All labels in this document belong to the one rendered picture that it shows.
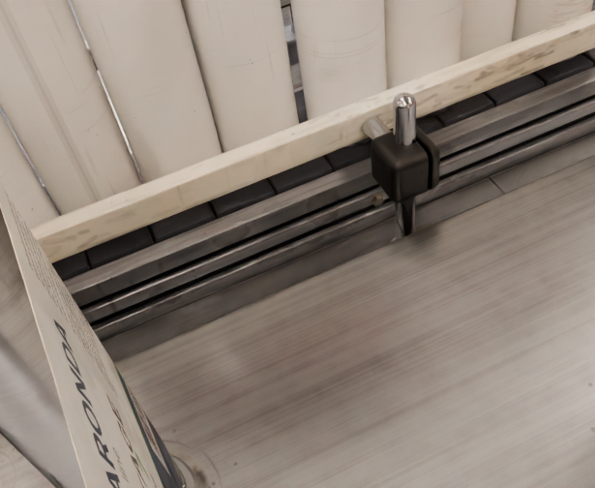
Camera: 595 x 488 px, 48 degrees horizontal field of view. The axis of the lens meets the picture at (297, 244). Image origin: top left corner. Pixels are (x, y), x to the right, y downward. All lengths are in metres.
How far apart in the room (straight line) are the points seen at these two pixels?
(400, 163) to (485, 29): 0.13
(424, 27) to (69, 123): 0.20
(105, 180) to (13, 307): 0.22
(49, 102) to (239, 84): 0.10
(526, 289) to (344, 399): 0.11
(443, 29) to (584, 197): 0.12
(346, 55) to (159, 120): 0.11
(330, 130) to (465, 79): 0.09
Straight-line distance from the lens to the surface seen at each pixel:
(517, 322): 0.34
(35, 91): 0.35
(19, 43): 0.34
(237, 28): 0.36
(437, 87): 0.41
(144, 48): 0.35
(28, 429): 0.21
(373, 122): 0.39
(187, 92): 0.37
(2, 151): 0.36
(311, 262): 0.42
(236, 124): 0.39
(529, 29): 0.48
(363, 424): 0.31
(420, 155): 0.36
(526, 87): 0.47
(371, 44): 0.39
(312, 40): 0.38
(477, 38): 0.45
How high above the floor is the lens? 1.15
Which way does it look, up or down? 48 degrees down
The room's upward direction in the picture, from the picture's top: 11 degrees counter-clockwise
